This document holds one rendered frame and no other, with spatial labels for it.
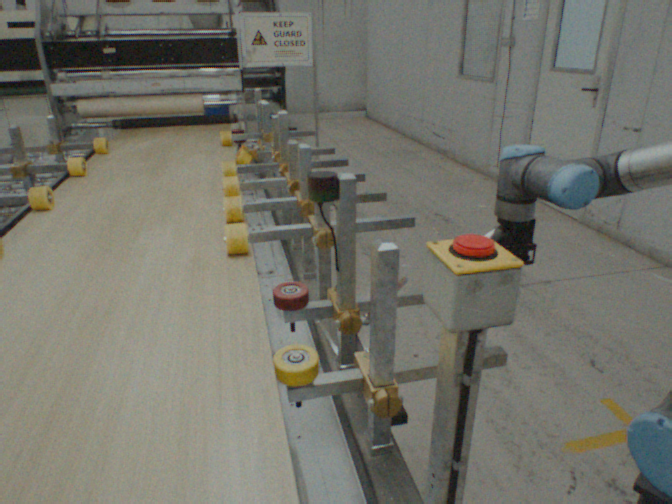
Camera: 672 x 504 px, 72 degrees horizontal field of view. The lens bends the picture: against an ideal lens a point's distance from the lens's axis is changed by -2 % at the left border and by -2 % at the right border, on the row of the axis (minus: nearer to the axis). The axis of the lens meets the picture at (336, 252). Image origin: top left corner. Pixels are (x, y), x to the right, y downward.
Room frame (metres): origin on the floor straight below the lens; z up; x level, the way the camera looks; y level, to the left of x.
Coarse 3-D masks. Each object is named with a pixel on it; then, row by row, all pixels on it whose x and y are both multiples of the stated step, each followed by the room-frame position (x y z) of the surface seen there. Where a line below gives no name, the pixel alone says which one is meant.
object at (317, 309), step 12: (420, 288) 1.02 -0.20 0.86; (324, 300) 0.96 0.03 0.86; (360, 300) 0.96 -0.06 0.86; (408, 300) 0.98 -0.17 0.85; (420, 300) 0.99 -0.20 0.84; (288, 312) 0.92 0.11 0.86; (300, 312) 0.92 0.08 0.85; (312, 312) 0.93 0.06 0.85; (324, 312) 0.94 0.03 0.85; (360, 312) 0.96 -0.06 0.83
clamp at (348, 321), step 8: (328, 296) 0.99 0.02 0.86; (336, 296) 0.96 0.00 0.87; (336, 304) 0.93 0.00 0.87; (336, 312) 0.91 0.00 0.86; (344, 312) 0.89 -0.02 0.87; (352, 312) 0.89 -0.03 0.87; (336, 320) 0.89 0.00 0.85; (344, 320) 0.87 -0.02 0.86; (352, 320) 0.88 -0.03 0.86; (360, 320) 0.88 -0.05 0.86; (344, 328) 0.87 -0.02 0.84; (352, 328) 0.88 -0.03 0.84; (360, 328) 0.88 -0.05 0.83
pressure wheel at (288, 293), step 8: (280, 288) 0.94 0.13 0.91; (288, 288) 0.93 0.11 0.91; (296, 288) 0.94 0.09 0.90; (304, 288) 0.94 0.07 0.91; (280, 296) 0.90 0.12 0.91; (288, 296) 0.90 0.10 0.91; (296, 296) 0.90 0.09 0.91; (304, 296) 0.91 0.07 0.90; (280, 304) 0.90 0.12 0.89; (288, 304) 0.89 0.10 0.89; (296, 304) 0.90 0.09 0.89; (304, 304) 0.91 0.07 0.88
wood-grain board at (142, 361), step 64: (192, 128) 3.24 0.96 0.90; (64, 192) 1.75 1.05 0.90; (128, 192) 1.74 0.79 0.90; (192, 192) 1.73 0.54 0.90; (64, 256) 1.14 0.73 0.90; (128, 256) 1.14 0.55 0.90; (192, 256) 1.13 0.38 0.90; (0, 320) 0.82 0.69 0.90; (64, 320) 0.82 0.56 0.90; (128, 320) 0.82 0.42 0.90; (192, 320) 0.82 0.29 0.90; (256, 320) 0.82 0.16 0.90; (0, 384) 0.62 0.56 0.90; (64, 384) 0.62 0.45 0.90; (128, 384) 0.62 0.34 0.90; (192, 384) 0.62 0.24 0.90; (256, 384) 0.62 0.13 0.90; (0, 448) 0.48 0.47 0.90; (64, 448) 0.49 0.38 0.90; (128, 448) 0.49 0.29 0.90; (192, 448) 0.49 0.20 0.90; (256, 448) 0.48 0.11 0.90
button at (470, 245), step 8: (456, 240) 0.43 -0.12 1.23; (464, 240) 0.43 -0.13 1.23; (472, 240) 0.43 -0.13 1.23; (480, 240) 0.43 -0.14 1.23; (488, 240) 0.43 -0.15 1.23; (456, 248) 0.42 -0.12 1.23; (464, 248) 0.41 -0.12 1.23; (472, 248) 0.41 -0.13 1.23; (480, 248) 0.41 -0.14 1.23; (488, 248) 0.41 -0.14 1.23; (472, 256) 0.41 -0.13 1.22; (480, 256) 0.41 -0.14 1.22
